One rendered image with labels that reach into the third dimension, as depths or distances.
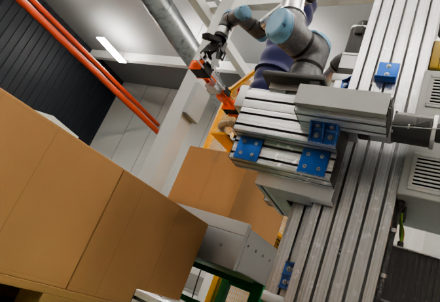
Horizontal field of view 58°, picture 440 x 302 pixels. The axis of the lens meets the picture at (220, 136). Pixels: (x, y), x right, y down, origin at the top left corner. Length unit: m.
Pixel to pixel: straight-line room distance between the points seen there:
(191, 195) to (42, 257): 1.00
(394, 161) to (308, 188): 0.31
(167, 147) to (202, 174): 1.16
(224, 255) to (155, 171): 1.49
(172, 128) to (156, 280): 1.84
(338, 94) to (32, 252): 0.96
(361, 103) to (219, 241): 0.97
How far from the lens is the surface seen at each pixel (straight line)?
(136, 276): 1.53
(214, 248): 1.84
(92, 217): 1.31
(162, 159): 3.18
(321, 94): 1.21
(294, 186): 1.36
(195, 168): 2.12
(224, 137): 2.23
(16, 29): 13.65
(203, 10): 4.90
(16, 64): 13.62
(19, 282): 1.24
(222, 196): 1.96
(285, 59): 2.48
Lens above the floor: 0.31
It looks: 20 degrees up
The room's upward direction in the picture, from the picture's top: 22 degrees clockwise
